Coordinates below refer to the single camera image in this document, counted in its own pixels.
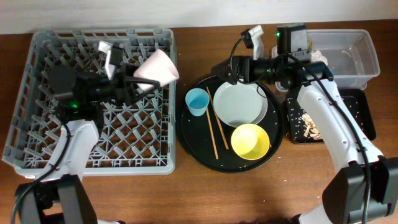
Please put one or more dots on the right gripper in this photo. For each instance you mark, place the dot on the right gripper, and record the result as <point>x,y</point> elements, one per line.
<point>248,61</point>

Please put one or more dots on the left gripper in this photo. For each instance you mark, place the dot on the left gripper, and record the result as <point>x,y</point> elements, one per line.
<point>127,93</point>

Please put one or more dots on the pink plastic cup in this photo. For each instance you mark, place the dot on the pink plastic cup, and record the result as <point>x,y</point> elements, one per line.
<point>158,67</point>

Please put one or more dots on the grey round plate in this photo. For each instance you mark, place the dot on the grey round plate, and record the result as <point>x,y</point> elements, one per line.
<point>240,104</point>

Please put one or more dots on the blue plastic cup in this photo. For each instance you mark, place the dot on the blue plastic cup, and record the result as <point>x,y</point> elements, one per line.
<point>197,100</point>

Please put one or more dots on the wooden chopstick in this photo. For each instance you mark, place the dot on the wooden chopstick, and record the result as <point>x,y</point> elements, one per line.
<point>212,134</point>
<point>218,121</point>

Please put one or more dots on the gold foil wrapper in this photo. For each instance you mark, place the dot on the gold foil wrapper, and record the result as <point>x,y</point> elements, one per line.
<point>310,44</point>

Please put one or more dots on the white napkin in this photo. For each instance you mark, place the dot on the white napkin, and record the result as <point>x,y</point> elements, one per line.
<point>316,56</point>

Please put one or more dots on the yellow bowl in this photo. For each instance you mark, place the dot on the yellow bowl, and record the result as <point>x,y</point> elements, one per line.
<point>250,142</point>

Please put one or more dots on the food scraps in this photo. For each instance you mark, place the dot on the food scraps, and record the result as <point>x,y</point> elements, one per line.
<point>311,131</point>

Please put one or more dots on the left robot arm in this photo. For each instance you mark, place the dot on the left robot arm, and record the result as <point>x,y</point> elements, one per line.
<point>57,195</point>

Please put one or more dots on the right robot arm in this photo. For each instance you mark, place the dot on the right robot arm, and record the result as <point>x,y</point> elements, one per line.
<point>365,185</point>

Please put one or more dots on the grey plastic dishwasher rack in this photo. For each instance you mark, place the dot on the grey plastic dishwasher rack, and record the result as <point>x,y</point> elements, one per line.
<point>136,140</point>

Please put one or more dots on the clear plastic waste bin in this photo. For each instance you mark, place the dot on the clear plastic waste bin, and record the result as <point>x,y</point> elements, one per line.
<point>351,55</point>

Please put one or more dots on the round black serving tray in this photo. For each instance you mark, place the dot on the round black serving tray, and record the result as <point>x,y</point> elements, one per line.
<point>194,133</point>

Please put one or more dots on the black rectangular tray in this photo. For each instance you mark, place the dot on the black rectangular tray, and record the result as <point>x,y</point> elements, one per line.
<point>354,99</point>

